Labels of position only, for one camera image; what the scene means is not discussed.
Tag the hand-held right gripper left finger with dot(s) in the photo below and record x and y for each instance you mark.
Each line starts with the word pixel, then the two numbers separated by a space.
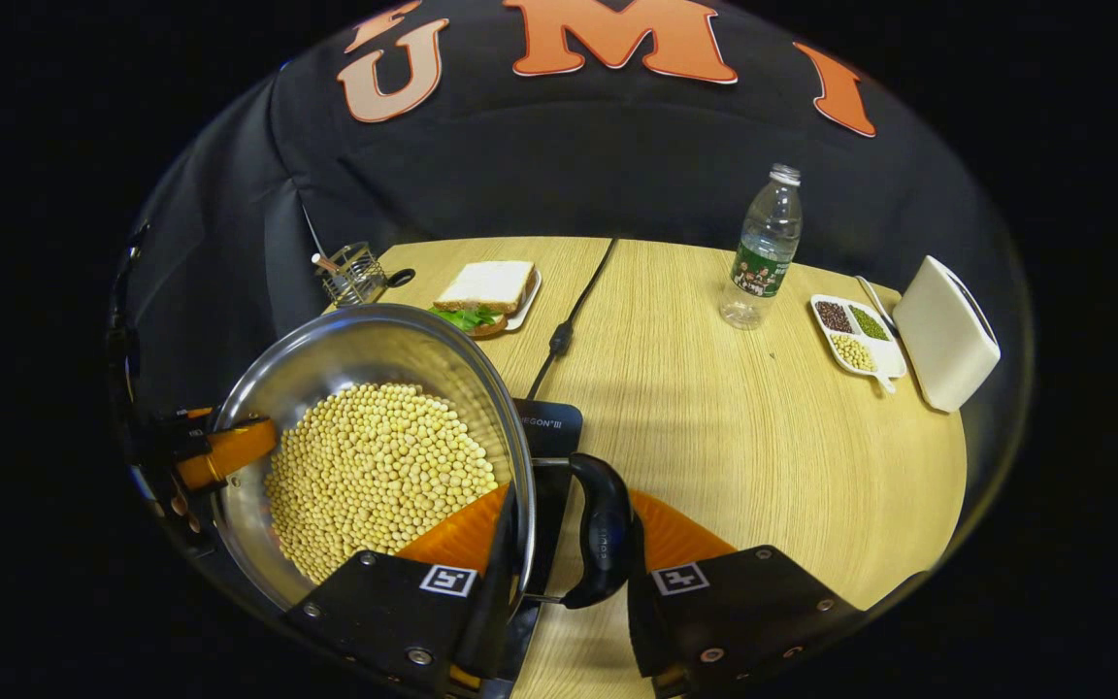
pixel 493 636

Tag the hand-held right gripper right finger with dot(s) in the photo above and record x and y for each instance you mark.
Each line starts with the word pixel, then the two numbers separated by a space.
pixel 641 621

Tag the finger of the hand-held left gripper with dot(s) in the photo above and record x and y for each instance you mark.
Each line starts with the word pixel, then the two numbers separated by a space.
pixel 229 451

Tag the stainless steel pot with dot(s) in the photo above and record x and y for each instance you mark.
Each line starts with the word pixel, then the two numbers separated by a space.
pixel 375 349

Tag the large pile of soybeans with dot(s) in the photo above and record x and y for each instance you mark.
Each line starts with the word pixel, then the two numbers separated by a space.
pixel 375 466

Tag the small dark object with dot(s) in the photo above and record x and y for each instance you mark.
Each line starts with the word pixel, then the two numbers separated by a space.
pixel 402 278

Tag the white bread sandwich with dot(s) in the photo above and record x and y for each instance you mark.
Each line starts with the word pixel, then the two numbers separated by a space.
pixel 486 283

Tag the small white plate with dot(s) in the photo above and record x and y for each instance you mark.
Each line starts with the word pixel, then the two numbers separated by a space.
pixel 527 303

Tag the small soybeans heap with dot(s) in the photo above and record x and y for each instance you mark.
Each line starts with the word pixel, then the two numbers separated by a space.
pixel 853 351

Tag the white divided bean dish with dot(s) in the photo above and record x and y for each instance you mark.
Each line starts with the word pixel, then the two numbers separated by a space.
pixel 889 361

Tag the dark red beans heap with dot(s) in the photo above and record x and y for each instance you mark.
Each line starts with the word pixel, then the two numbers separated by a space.
pixel 833 316

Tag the green mung beans heap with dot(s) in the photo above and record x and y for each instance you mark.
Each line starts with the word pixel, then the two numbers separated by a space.
pixel 870 322

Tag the clear plastic water bottle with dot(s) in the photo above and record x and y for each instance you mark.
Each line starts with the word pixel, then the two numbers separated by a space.
pixel 763 262

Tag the metal spoon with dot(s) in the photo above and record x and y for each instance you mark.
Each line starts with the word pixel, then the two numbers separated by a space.
pixel 874 296

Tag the white toaster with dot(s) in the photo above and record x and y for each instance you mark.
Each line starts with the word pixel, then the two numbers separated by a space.
pixel 942 340

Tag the black backdrop cloth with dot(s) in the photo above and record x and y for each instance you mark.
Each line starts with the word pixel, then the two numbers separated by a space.
pixel 617 165

